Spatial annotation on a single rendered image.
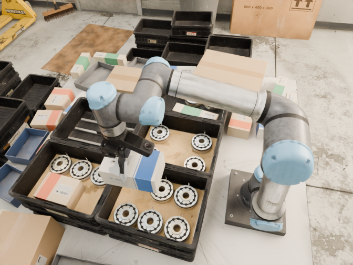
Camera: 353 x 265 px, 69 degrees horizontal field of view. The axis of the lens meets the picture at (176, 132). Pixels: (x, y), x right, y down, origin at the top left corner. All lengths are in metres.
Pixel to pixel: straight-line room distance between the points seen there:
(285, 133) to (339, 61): 2.99
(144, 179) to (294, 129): 0.48
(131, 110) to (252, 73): 1.09
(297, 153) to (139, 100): 0.39
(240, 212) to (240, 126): 0.48
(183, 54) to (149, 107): 2.05
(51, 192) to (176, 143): 0.61
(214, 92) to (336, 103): 2.40
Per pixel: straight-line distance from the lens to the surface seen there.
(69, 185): 1.21
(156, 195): 1.14
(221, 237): 1.24
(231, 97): 0.72
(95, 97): 0.65
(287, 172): 0.69
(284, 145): 0.66
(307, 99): 2.96
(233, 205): 1.25
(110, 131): 0.73
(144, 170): 0.88
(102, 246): 1.28
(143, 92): 0.66
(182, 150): 1.28
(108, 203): 1.13
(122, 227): 1.04
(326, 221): 2.24
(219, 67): 1.64
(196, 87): 0.71
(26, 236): 1.25
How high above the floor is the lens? 1.89
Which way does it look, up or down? 51 degrees down
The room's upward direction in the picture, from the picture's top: 3 degrees counter-clockwise
